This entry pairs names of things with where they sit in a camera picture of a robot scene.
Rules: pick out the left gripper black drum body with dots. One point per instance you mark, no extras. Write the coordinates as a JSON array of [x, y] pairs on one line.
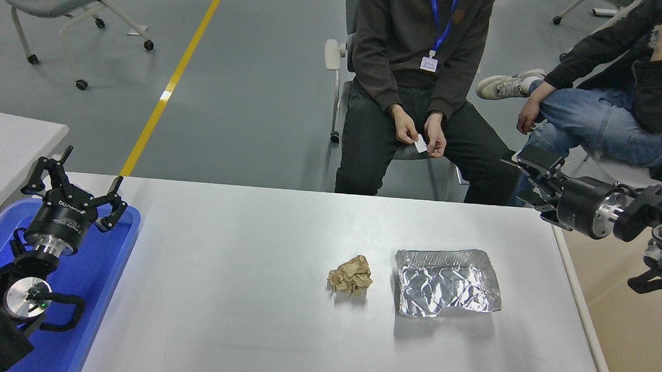
[[60, 217]]

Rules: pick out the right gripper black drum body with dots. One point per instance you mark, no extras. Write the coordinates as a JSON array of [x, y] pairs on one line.
[[579, 207]]

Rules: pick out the small white card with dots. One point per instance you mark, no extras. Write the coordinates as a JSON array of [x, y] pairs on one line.
[[420, 144]]

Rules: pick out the silver foil tray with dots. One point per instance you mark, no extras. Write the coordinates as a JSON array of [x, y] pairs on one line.
[[450, 283]]

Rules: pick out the tan paper ball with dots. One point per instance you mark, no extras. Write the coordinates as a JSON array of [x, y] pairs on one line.
[[350, 275]]

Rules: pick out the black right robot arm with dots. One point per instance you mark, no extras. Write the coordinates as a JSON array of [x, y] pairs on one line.
[[638, 216]]

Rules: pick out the person's right hand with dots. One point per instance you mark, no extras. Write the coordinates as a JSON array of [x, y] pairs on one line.
[[405, 124], [529, 117]]

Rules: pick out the white side table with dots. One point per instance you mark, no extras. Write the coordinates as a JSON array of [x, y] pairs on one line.
[[4, 152]]

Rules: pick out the white seat chair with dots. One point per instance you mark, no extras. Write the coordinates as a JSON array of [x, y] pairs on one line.
[[626, 173]]

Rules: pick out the person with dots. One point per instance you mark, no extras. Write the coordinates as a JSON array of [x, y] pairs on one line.
[[395, 42], [595, 117]]

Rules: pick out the blue plastic tray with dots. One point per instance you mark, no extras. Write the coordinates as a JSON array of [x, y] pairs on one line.
[[93, 287]]

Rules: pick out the large pale plastic bin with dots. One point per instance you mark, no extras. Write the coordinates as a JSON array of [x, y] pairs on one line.
[[629, 338]]

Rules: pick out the grey chair with white legs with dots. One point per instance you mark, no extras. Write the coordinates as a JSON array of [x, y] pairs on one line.
[[618, 0]]

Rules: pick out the white armrest office chair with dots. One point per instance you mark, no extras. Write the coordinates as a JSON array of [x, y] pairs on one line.
[[334, 56]]

